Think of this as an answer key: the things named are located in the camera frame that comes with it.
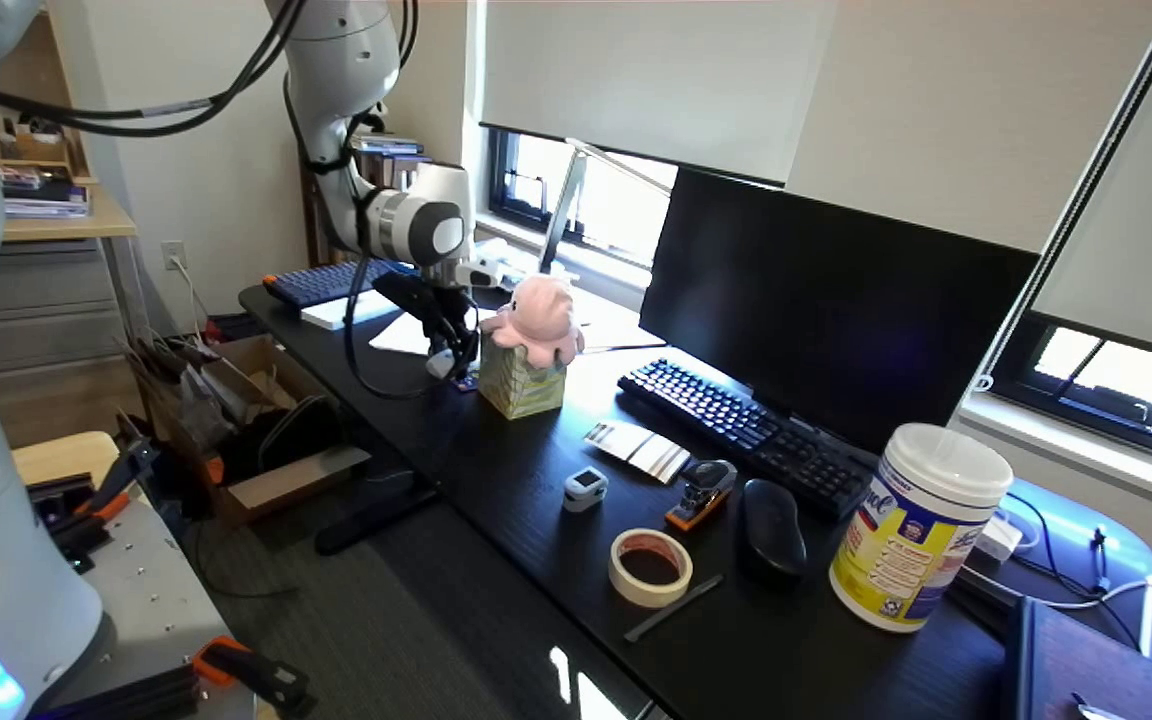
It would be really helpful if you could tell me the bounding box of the black computer monitor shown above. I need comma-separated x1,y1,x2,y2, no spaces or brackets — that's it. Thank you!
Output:
638,168,1034,451

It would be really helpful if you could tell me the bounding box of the black keyboard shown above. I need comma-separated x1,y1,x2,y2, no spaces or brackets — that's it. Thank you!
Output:
619,360,872,520

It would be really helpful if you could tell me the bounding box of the white wipes canister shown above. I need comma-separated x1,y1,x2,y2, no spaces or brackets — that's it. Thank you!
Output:
827,422,1012,633

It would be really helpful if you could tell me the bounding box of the black orange stapler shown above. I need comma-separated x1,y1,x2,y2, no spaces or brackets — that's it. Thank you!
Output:
662,460,741,531

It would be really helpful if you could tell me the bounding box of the pink plush octopus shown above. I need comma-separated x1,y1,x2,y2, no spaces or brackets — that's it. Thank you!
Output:
482,276,582,372

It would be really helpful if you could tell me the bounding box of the white remote card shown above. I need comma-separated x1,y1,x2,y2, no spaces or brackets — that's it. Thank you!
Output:
582,420,690,485

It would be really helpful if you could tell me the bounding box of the small blue white device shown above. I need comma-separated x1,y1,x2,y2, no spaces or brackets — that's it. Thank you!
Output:
563,467,607,511

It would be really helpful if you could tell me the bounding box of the cardboard box of tools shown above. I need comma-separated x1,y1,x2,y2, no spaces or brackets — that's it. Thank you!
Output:
128,336,372,520

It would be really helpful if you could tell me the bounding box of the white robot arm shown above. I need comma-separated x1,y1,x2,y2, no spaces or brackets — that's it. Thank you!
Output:
0,0,469,720

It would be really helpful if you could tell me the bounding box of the stack of blue papers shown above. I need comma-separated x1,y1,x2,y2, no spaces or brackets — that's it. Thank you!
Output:
265,265,392,331

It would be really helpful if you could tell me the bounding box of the yellow green cardboard box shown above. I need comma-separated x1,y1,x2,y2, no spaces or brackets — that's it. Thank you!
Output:
474,344,563,420

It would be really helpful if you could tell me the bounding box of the black computer mouse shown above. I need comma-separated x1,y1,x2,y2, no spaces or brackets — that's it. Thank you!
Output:
741,478,811,581

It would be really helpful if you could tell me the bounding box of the white paper sheet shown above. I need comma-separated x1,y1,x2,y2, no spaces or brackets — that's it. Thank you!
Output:
372,313,430,356

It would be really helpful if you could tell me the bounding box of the black pen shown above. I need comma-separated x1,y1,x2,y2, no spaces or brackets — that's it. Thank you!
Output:
619,575,725,645

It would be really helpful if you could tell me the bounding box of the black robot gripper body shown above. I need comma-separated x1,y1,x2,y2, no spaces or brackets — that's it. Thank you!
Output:
372,269,474,381

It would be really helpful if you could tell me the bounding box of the white desk lamp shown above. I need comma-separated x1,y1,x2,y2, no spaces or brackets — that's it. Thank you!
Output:
482,127,591,273

